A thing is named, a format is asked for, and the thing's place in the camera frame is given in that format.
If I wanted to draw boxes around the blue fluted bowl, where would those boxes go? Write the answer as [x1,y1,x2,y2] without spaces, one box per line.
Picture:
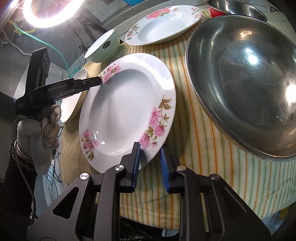
[123,0,144,6]

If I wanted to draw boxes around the black cable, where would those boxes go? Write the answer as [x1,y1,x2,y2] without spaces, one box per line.
[66,22,91,65]

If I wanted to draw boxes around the striped yellow cloth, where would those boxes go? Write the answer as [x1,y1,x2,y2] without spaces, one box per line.
[59,9,296,231]

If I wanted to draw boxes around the teal cable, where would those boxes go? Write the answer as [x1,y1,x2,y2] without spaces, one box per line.
[14,22,80,78]

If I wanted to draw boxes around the gloved left hand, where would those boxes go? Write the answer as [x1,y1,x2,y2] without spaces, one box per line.
[16,105,61,175]

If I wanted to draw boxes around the red steel bowl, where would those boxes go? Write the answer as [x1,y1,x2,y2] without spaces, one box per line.
[206,0,267,22]

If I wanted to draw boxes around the white cable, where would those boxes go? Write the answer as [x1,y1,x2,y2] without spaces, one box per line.
[0,34,33,57]

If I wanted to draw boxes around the white plate grey leaves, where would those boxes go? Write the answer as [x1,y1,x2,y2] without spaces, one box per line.
[60,68,88,123]

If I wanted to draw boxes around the pink floral white plate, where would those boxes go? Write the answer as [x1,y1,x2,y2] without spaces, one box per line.
[79,53,176,173]

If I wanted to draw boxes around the ring light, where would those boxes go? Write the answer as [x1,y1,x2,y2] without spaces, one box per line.
[23,1,84,29]

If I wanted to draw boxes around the black camera box left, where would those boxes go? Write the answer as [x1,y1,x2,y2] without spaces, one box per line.
[25,47,50,96]

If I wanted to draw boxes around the pale green ceramic bowl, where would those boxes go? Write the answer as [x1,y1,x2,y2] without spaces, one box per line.
[84,29,120,63]

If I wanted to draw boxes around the small pink floral plate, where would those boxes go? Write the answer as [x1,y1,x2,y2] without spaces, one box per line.
[125,5,203,46]

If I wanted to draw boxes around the large steel bowl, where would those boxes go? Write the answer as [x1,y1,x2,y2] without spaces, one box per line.
[186,15,295,161]

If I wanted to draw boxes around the black tripod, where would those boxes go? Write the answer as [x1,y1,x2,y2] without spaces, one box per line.
[76,6,107,43]

